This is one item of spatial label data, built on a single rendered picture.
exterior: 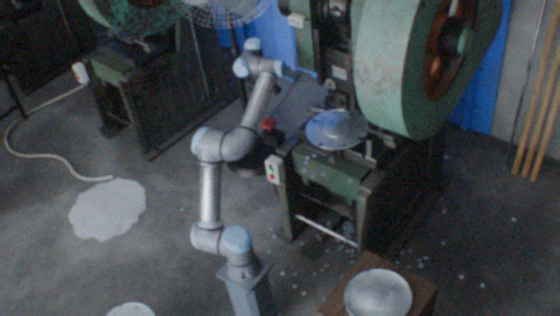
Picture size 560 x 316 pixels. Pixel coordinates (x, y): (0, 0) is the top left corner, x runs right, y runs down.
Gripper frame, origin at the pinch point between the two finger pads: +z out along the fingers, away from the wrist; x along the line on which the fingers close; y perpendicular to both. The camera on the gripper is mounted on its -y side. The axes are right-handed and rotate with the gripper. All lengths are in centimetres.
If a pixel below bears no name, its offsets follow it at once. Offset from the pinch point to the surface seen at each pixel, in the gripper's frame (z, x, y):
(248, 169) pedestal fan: 82, -22, 47
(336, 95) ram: -11.3, -11.5, -32.9
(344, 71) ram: -23.2, -14.4, -35.7
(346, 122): 6.6, -16.3, -34.4
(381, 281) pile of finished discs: 49, 26, -80
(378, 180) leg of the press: 21, -3, -60
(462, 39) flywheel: -51, -19, -85
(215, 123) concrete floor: 85, -49, 104
